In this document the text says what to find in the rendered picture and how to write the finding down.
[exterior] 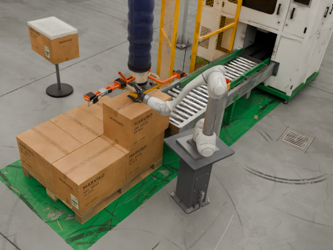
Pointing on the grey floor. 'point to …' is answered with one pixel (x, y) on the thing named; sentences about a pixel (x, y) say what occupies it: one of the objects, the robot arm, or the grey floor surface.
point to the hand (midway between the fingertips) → (129, 90)
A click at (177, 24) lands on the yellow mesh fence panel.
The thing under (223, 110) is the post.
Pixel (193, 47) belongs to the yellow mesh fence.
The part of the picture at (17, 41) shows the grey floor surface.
